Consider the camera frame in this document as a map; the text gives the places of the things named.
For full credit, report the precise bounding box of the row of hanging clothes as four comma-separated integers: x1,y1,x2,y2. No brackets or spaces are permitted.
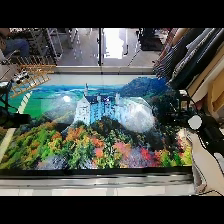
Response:
152,28,224,92

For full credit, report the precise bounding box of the person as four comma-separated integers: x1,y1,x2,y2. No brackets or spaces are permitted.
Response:
0,28,32,58

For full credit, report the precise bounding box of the silver frame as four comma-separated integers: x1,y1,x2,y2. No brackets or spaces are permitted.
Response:
0,174,196,197

